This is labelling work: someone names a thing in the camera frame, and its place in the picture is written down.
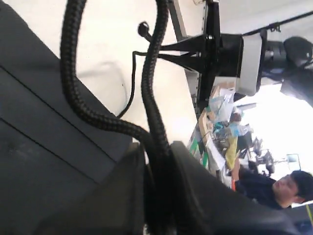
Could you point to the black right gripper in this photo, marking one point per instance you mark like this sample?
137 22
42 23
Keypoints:
209 44

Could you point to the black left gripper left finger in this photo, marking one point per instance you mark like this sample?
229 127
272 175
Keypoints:
115 207

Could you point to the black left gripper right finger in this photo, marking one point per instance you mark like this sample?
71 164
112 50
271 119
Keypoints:
205 206

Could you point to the black plastic carry case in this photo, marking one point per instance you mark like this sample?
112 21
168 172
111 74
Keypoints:
49 158

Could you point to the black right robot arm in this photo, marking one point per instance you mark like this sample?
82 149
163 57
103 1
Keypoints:
287 62

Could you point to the cardboard box with clutter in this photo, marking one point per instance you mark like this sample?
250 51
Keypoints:
219 110

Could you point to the green packaged item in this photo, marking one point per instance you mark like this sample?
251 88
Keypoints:
199 152

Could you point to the person in dark shirt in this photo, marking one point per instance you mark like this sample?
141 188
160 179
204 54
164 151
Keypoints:
296 187

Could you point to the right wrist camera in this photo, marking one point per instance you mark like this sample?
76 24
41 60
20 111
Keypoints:
241 61

